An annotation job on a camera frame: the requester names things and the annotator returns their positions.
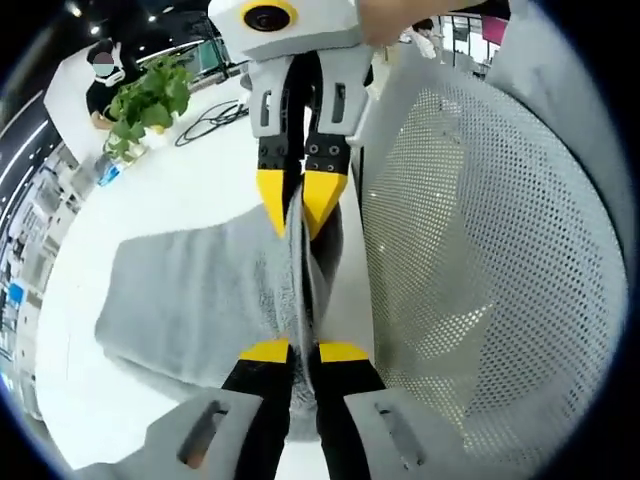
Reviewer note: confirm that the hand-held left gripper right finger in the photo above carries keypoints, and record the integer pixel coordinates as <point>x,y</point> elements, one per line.
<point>345,405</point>

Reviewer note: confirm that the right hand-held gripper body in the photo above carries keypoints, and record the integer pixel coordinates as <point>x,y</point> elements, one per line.
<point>310,30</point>

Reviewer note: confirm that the person's right hand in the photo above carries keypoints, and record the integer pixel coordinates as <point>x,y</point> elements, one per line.
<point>395,17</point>

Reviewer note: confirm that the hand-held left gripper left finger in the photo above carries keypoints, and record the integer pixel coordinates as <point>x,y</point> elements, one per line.
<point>255,400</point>

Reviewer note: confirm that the blue packet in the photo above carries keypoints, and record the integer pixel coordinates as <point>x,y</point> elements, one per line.
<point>109,172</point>

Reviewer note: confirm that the white mesh basket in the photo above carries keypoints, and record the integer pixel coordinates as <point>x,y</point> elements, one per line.
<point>500,250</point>

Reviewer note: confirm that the green potted plant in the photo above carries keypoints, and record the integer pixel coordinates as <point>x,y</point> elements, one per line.
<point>155,95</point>

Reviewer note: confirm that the grey towel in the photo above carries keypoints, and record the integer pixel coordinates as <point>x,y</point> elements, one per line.
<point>200,280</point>

